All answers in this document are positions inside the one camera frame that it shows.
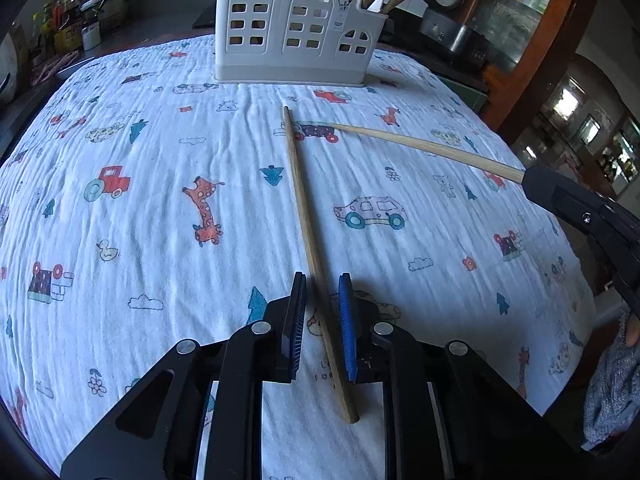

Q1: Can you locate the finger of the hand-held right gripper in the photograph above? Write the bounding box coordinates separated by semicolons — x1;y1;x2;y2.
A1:
522;165;608;231

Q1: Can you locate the green-capped bottle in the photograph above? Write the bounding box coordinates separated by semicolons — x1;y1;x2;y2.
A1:
40;2;56;56

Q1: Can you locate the black kitchen appliance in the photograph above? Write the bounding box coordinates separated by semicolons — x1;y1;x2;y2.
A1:
419;12;493;68

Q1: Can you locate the white jar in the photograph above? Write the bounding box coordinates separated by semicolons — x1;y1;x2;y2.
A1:
81;22;102;52

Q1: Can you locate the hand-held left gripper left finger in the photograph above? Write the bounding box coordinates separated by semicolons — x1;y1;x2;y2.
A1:
60;271;308;480

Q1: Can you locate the bottles and jars cluster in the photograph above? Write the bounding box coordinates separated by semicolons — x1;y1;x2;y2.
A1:
52;0;83;53

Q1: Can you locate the round wooden cutting board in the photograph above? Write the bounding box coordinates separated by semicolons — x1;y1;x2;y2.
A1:
0;35;21;106

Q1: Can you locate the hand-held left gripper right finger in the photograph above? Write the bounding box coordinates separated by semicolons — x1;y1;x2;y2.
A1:
337;272;596;480

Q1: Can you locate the pink cloth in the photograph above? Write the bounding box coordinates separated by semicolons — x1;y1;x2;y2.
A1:
30;50;83;86

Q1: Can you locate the white plastic utensil holder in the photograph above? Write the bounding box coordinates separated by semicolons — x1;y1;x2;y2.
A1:
214;0;390;86

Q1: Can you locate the yellow-capped bottle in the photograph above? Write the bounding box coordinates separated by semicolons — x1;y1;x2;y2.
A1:
29;12;43;61

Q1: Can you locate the wooden glass cabinet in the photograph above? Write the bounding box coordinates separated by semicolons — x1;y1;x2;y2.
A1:
465;0;603;131

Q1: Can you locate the white printed blanket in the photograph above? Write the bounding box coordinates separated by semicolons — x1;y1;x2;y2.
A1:
0;30;601;480

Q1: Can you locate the metal pot with lid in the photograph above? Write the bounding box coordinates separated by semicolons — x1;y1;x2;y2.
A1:
80;0;161;31

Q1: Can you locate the wooden chopstick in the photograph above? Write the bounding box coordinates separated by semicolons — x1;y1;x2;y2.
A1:
290;119;527;183
281;105;361;424

